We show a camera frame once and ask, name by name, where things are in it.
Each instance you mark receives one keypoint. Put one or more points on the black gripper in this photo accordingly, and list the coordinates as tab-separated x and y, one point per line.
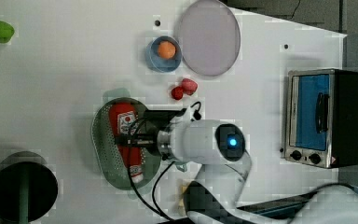
145	129

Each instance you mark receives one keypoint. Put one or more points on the red ketchup bottle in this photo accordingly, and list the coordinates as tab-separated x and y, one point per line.
121	117

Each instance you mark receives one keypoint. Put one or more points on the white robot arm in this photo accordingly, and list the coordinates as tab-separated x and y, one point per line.
220	150

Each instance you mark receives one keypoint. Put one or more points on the red toy strawberry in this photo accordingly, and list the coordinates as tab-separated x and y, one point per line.
177	93

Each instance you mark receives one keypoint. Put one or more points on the pink toy strawberry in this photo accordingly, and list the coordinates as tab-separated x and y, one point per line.
189	86

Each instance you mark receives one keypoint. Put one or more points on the blue bowl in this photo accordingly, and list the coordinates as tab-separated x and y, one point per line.
154	62

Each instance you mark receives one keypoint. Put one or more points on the orange ball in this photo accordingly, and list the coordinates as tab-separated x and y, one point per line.
166	50

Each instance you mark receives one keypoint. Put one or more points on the grey round plate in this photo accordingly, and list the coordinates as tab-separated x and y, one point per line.
210	37

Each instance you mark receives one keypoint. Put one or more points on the black round stand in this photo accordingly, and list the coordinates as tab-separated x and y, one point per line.
28	188

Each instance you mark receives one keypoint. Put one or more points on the silver toaster oven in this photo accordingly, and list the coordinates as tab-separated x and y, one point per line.
321	126

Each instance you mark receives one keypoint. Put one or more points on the green toy pear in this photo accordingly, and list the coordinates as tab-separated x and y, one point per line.
6	32

